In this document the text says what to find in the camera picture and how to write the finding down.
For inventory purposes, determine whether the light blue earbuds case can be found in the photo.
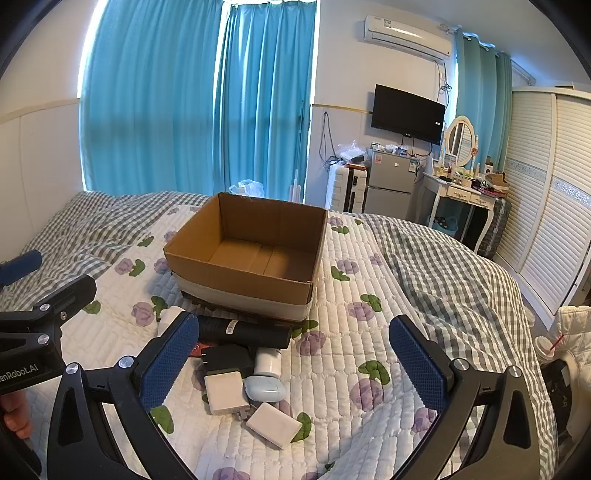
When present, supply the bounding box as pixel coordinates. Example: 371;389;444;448
243;375;287;402

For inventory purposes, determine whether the black power adapter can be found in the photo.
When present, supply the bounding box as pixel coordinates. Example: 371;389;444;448
201;344;256;379

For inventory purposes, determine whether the white padded jacket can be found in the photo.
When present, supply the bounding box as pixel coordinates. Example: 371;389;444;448
551;305;591;445

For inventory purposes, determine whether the wide blue curtain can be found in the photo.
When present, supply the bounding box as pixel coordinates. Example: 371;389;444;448
78;0;223;198

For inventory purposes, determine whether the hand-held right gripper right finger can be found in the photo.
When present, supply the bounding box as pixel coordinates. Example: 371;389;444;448
389;315;561;480

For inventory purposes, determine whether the black cylindrical flashlight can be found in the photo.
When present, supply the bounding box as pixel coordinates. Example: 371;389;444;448
196;315;294;348

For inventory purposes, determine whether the white louvered wardrobe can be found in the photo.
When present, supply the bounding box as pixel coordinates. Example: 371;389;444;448
491;85;591;325

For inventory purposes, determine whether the white cube charger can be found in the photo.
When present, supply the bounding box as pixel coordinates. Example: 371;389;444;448
204;371;251;417

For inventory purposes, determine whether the white plastic bag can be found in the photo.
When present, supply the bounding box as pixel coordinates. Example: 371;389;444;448
229;179;267;199

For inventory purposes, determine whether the silver mini fridge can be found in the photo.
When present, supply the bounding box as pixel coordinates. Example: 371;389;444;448
364;148;419;220

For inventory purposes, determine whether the cup with red straw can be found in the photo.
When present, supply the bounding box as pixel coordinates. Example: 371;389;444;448
534;334;567;366

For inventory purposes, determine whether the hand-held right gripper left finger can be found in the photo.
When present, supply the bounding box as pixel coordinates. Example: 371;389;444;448
46;311;200;480

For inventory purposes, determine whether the white air conditioner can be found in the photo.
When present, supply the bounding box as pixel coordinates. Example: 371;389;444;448
363;15;454;62

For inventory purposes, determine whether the oval white vanity mirror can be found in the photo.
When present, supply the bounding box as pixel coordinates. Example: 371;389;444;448
443;115;479;169

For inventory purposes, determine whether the clear crumpled plastic bag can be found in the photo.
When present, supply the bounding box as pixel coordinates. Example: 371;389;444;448
334;140;368;165

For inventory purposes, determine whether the white dressing table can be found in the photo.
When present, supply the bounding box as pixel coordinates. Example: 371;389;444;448
419;172;503;256

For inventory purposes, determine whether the silver ribbed suitcase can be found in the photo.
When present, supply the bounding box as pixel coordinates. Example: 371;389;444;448
477;196;513;260

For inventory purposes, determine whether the narrow blue curtain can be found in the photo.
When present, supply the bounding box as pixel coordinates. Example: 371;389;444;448
211;4;317;205

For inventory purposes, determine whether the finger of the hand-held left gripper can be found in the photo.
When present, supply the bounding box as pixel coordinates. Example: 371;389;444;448
28;274;98;329
0;250;43;288

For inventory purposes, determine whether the cardboard box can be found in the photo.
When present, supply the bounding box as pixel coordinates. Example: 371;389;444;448
163;192;329;322

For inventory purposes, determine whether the white suitcase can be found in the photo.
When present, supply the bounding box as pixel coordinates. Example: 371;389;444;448
325;163;370;213

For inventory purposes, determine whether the person's left hand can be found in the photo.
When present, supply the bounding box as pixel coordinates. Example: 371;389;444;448
0;391;33;440

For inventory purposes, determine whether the grey gingham blanket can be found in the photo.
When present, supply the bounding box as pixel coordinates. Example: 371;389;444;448
358;213;560;469
0;190;215;296

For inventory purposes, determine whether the teal curtain with eyelets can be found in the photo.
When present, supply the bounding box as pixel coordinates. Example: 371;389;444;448
454;32;514;185

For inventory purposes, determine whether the hanging black cable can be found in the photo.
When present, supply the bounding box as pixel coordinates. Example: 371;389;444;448
320;111;341;168

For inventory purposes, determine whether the black wall television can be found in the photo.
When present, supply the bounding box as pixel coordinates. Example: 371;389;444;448
370;84;447;147

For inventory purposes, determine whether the small white jar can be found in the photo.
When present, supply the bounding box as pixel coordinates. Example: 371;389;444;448
255;347;283;377

